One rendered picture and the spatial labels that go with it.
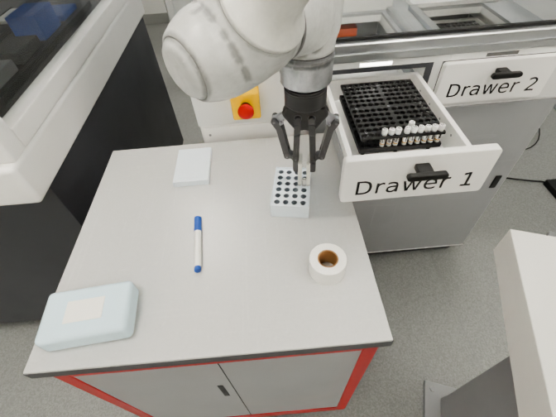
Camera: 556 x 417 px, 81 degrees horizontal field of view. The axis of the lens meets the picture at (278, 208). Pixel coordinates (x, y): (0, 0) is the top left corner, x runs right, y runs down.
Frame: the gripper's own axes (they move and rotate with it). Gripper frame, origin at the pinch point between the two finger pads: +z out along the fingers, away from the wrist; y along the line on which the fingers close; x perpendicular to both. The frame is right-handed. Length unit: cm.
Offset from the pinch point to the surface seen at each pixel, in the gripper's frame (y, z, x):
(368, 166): -12.1, -7.5, 6.7
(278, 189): 5.8, 4.9, 1.4
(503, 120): -57, 10, -36
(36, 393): 97, 84, 36
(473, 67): -40, -8, -31
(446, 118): -30.5, -5.5, -12.2
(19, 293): 100, 54, 11
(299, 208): 0.7, 4.4, 7.2
